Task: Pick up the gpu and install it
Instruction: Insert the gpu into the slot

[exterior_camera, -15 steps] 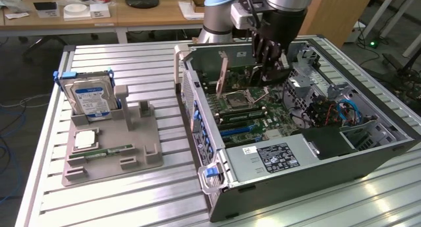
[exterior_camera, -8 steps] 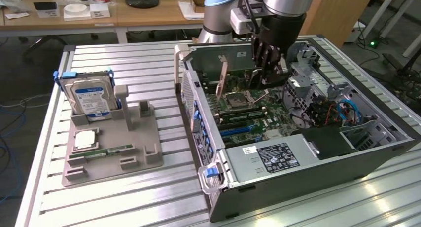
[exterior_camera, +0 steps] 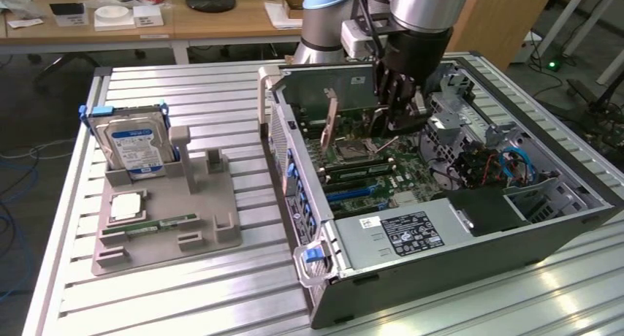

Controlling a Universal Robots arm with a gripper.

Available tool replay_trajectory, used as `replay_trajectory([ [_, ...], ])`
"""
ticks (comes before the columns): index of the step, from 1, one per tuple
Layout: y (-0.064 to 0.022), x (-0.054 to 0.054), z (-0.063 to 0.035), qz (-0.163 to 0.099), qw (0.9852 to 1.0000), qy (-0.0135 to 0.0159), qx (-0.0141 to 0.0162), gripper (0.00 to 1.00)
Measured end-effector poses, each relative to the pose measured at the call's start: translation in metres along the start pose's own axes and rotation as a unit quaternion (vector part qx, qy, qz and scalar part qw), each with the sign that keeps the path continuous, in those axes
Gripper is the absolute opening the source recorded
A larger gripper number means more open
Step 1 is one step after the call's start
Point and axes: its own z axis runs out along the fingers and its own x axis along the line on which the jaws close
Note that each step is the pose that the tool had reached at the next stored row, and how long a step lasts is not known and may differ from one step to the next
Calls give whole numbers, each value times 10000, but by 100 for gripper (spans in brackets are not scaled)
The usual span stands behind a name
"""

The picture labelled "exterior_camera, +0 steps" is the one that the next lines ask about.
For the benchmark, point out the white paper stack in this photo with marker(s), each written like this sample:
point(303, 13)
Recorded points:
point(280, 18)

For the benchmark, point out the white box with round hollow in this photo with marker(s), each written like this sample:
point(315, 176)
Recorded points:
point(114, 22)

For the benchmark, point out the plain white labelled box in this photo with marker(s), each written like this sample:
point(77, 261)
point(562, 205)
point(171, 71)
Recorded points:
point(149, 20)

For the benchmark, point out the hard disk with blue carrier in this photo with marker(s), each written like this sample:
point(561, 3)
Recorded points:
point(129, 146)

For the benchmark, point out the green motherboard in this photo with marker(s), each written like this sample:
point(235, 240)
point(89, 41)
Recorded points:
point(410, 171)

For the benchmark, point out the blue case latch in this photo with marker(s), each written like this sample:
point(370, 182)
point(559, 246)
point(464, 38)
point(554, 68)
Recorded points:
point(313, 257)

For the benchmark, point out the silver slanted disk bay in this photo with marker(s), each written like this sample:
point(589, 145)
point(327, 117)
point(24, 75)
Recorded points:
point(542, 201)

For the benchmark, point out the white box with black top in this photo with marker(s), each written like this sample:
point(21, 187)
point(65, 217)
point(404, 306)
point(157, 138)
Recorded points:
point(72, 18)

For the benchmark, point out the light wooden desk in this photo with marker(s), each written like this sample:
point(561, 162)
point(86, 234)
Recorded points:
point(229, 22)
point(40, 36)

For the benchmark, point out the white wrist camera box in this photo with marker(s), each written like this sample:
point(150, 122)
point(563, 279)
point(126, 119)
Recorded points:
point(359, 40)

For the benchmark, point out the black chair base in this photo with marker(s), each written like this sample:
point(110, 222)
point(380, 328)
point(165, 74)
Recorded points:
point(64, 62)
point(586, 91)

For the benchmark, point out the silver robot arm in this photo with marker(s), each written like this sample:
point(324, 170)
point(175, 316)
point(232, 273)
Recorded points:
point(424, 7)

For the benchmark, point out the silver perforated disk bay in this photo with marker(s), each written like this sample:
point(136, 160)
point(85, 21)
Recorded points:
point(454, 131)

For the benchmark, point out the white table frame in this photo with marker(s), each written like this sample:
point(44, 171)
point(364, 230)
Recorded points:
point(587, 18)

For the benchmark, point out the blue card retention clip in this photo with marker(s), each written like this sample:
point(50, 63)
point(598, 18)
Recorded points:
point(292, 164)
point(299, 188)
point(312, 226)
point(305, 209)

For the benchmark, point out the blue expansion slot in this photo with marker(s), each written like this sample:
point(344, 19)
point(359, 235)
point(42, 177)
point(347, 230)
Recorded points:
point(350, 194)

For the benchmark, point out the device with green light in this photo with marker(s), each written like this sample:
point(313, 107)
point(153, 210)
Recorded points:
point(553, 64)

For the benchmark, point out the green RAM stick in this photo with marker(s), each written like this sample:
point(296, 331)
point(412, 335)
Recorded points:
point(156, 224)
point(362, 171)

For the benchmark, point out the graphics card with fan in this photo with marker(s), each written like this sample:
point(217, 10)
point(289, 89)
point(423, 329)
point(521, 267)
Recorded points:
point(332, 120)

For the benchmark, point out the grey power supply unit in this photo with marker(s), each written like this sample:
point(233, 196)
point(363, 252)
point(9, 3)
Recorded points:
point(362, 244)

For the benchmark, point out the wooden cabinet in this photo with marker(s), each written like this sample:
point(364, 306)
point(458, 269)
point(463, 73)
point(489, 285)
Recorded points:
point(503, 22)

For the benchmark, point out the CPU socket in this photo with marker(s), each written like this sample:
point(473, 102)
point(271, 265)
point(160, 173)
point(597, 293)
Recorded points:
point(352, 151)

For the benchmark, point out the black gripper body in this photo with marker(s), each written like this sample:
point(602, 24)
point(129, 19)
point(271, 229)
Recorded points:
point(419, 51)

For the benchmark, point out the dark grey PC case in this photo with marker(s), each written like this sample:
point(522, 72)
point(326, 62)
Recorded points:
point(439, 270)

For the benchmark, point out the silver CPU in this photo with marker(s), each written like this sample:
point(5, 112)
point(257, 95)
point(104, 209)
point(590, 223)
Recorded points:
point(128, 208)

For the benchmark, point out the white paper label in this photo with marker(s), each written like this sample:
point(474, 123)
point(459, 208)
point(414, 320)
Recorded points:
point(25, 23)

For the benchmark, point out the grey parts rack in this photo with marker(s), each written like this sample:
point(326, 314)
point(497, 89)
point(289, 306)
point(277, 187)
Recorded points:
point(156, 255)

